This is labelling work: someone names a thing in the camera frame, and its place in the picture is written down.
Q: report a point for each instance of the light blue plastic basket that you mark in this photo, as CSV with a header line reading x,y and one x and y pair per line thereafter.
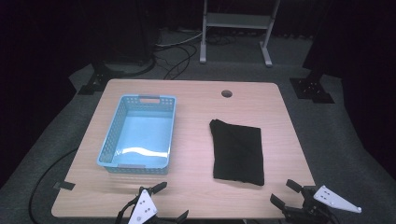
x,y
141,133

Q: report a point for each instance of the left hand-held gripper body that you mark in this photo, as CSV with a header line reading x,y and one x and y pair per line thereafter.
x,y
144,207

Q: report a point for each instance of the grey metal stand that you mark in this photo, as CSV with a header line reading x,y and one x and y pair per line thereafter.
x,y
237,21

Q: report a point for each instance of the black stand base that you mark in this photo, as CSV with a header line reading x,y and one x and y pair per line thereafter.
x,y
311,88
99,79

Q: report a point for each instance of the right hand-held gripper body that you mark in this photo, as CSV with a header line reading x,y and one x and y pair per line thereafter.
x,y
311,205

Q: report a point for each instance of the black cloth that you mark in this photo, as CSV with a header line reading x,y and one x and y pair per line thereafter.
x,y
238,152

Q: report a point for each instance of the black tape strip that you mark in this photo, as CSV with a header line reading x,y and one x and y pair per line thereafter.
x,y
64,185

